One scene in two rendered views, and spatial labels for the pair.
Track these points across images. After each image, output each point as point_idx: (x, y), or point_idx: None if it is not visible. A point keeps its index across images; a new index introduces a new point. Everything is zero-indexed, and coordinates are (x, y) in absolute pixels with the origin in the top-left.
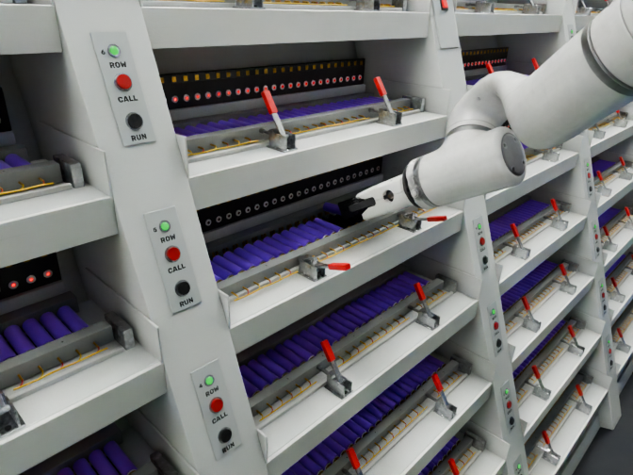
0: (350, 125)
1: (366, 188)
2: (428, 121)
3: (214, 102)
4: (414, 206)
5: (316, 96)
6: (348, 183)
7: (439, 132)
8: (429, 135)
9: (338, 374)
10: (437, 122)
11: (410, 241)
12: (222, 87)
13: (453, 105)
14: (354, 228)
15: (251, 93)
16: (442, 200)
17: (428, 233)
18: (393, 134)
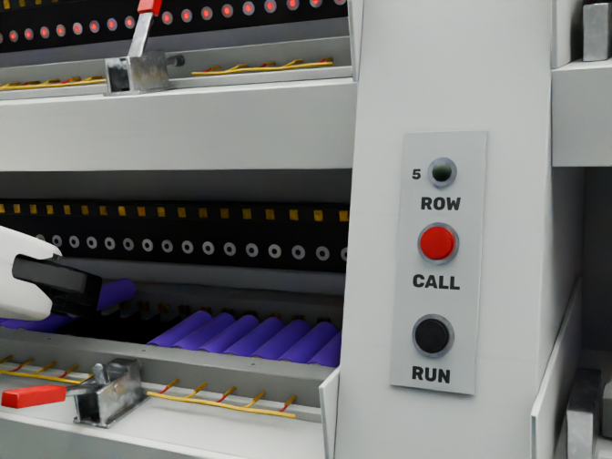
0: (65, 90)
1: (299, 298)
2: (237, 92)
3: (25, 47)
4: (212, 372)
5: (233, 42)
6: (260, 266)
7: (321, 143)
8: (258, 144)
9: None
10: (296, 101)
11: (38, 435)
12: (35, 22)
13: (414, 43)
14: (5, 334)
15: (87, 34)
16: None
17: (117, 454)
18: (84, 116)
